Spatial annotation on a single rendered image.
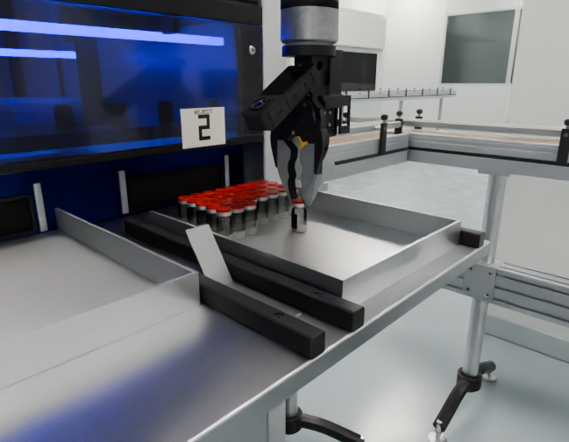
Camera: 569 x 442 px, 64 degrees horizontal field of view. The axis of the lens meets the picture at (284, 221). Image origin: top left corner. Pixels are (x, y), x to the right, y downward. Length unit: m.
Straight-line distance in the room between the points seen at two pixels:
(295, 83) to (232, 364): 0.35
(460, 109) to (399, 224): 8.53
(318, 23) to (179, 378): 0.44
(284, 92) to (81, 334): 0.35
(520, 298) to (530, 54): 0.95
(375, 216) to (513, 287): 0.88
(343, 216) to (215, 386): 0.44
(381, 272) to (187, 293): 0.20
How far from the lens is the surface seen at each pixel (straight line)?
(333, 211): 0.74
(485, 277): 1.54
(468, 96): 9.13
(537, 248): 2.10
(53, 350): 0.40
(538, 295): 1.51
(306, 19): 0.60
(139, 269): 0.54
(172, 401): 0.34
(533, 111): 2.02
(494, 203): 1.48
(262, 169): 0.85
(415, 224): 0.67
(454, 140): 1.46
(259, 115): 0.55
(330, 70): 0.64
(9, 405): 0.38
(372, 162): 1.34
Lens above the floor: 1.09
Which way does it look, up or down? 17 degrees down
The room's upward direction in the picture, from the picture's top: straight up
